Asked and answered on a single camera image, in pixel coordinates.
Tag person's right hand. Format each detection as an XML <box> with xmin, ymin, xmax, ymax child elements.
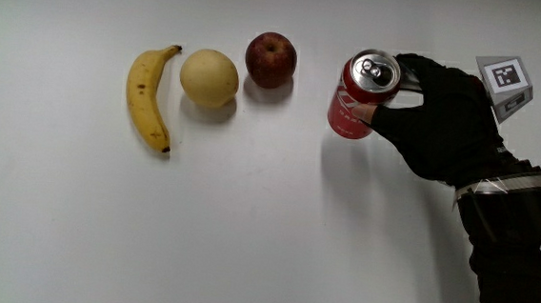
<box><xmin>347</xmin><ymin>44</ymin><xmax>541</xmax><ymax>193</ymax></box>

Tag red cola can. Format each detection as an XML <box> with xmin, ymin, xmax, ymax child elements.
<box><xmin>325</xmin><ymin>46</ymin><xmax>404</xmax><ymax>143</ymax></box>

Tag red apple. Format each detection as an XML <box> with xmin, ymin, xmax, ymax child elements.
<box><xmin>243</xmin><ymin>30</ymin><xmax>300</xmax><ymax>91</ymax></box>

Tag yellow round pear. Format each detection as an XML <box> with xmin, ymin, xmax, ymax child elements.
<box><xmin>177</xmin><ymin>46</ymin><xmax>242</xmax><ymax>111</ymax></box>

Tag yellow banana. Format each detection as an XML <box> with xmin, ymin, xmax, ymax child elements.
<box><xmin>122</xmin><ymin>41</ymin><xmax>184</xmax><ymax>154</ymax></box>

